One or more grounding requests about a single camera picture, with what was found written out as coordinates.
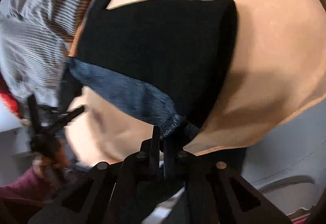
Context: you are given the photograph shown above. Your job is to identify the black and blue patterned pants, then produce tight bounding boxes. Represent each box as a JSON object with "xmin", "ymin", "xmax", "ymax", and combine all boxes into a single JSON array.
[{"xmin": 59, "ymin": 0, "xmax": 238, "ymax": 147}]

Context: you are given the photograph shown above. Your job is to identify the pink maroon sleeve forearm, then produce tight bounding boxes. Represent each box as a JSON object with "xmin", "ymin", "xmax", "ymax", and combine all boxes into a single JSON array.
[{"xmin": 0, "ymin": 166, "xmax": 67, "ymax": 224}]

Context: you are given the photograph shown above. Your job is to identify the left hand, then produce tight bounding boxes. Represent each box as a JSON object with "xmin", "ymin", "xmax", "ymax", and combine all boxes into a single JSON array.
[{"xmin": 33, "ymin": 147, "xmax": 69, "ymax": 189}]

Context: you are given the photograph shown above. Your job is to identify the red patterned cloth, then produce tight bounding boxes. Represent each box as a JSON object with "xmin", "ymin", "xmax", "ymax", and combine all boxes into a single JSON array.
[{"xmin": 0, "ymin": 74, "xmax": 22, "ymax": 119}]

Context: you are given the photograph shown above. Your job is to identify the grey white striped blanket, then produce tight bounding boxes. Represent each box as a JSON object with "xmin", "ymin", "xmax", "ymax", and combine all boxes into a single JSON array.
[{"xmin": 1, "ymin": 0, "xmax": 91, "ymax": 107}]

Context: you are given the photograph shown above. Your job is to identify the peach orange bed sheet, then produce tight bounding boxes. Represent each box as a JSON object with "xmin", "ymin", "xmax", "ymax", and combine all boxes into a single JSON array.
[{"xmin": 65, "ymin": 0, "xmax": 326, "ymax": 163}]

